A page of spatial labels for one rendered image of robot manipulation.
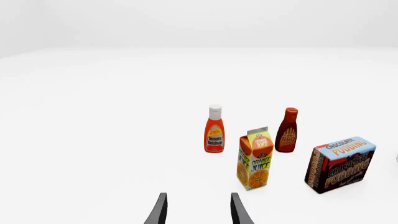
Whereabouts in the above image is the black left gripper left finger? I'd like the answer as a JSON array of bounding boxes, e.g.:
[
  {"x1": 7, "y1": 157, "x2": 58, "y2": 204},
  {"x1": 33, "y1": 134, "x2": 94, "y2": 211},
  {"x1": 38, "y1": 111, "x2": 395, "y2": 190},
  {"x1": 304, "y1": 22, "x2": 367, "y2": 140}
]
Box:
[{"x1": 143, "y1": 192, "x2": 169, "y2": 224}]

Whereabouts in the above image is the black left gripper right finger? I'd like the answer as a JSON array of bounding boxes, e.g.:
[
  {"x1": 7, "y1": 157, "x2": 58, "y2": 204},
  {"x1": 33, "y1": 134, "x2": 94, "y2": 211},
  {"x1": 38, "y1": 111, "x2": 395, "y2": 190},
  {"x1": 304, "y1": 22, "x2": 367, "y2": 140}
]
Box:
[{"x1": 230, "y1": 192, "x2": 255, "y2": 224}]

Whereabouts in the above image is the orange juice carton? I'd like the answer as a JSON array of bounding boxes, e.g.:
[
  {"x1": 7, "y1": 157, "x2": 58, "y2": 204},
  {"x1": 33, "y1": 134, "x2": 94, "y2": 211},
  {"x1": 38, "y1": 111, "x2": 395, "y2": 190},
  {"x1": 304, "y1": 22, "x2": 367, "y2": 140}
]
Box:
[{"x1": 236, "y1": 126, "x2": 274, "y2": 192}]

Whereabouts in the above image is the dark red BBQ sauce bottle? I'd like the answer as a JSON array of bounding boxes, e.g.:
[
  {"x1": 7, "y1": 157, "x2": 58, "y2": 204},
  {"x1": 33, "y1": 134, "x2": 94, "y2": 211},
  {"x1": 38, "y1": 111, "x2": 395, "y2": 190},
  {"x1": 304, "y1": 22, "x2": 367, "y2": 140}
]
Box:
[{"x1": 274, "y1": 106, "x2": 299, "y2": 153}]

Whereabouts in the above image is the chocolate pudding box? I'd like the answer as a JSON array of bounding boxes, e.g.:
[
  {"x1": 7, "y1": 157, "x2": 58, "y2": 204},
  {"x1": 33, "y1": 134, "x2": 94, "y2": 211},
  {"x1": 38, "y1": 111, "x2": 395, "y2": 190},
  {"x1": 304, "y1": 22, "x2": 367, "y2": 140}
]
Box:
[{"x1": 303, "y1": 136, "x2": 377, "y2": 195}]

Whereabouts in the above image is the tomato ketchup bottle white cap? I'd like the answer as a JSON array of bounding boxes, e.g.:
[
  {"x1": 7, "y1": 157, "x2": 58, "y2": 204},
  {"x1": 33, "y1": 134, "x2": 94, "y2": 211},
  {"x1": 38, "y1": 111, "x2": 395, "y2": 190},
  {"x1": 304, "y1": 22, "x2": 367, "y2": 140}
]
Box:
[{"x1": 203, "y1": 104, "x2": 225, "y2": 154}]

